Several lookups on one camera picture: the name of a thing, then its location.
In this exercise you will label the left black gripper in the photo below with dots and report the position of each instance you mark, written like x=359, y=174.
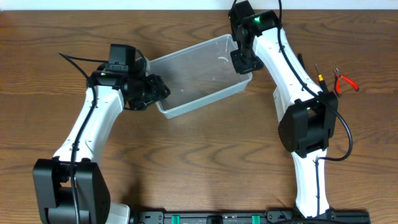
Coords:
x=156, y=90

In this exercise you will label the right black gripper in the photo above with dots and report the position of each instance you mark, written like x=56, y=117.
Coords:
x=240, y=66

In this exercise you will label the clear plastic container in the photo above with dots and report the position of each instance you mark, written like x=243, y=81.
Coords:
x=198, y=76

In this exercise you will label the white and blue box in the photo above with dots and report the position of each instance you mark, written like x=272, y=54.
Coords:
x=279, y=104

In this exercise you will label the small hammer black handle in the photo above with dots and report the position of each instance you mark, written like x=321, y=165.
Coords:
x=300, y=59

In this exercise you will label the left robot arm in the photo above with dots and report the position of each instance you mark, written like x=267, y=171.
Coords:
x=70, y=187

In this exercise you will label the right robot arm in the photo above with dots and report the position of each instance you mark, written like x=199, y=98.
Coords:
x=305, y=125

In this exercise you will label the black and yellow screwdriver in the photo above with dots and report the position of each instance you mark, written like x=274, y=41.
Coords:
x=321, y=80

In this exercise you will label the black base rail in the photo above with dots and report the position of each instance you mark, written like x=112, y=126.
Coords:
x=267, y=217

